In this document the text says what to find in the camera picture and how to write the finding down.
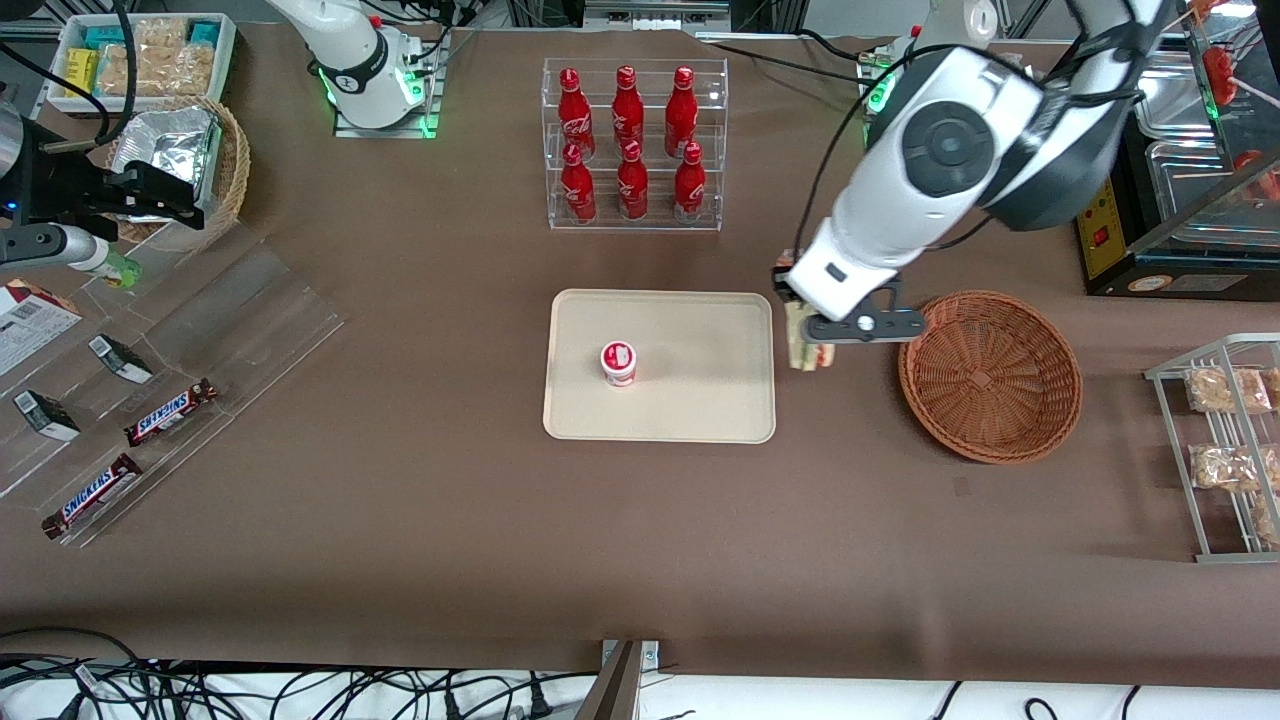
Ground light wicker basket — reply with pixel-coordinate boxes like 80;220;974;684
105;95;251;253

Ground brown snickers bar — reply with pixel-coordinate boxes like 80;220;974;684
41;453;144;541
123;378;219;447

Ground steel food pan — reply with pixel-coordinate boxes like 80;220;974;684
1133;48;1219;138

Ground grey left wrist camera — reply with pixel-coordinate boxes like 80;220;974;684
803;308;928;345

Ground white box with barcode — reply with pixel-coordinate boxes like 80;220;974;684
0;278;85;379

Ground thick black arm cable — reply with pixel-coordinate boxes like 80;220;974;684
0;0;138;146

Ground clear bag of crackers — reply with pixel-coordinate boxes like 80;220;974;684
160;42;217;97
100;42;163;97

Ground red cola bottle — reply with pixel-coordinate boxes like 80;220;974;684
615;140;650;222
611;65;647;151
664;66;700;158
557;67;597;161
672;142;708;224
560;142;599;224

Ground beige plastic tray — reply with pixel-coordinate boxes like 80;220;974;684
542;289;777;444

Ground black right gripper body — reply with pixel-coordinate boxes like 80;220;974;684
22;148;129;219

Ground tangled black floor cables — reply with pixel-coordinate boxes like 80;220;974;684
0;627;601;720

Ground small red white yogurt cup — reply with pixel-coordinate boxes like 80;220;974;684
600;341;639;389

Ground black cable on table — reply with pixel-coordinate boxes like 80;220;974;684
698;28;881;83

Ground black countertop food warmer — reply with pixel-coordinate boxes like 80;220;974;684
1075;30;1280;298

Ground brown wicker basket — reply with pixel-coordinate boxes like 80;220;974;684
897;290;1084;465

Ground clear acrylic bottle rack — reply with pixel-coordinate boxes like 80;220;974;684
542;57;729;233

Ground red sausage on skewer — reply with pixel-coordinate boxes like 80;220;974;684
1203;44;1273;107

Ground small black white box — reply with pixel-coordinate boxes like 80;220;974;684
88;334;155;386
13;390;82;443

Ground grey metal wire rack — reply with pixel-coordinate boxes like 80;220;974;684
1145;333;1280;565

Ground white plastic snack bin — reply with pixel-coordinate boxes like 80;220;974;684
47;12;238;117

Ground triangle sandwich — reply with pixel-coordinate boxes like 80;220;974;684
784;298;838;373

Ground silver foil bag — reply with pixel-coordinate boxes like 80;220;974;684
123;105;223;223

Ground clear acrylic stepped display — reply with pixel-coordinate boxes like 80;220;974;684
0;225;347;549

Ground metal bracket with dark post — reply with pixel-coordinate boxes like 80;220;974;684
575;639;662;720

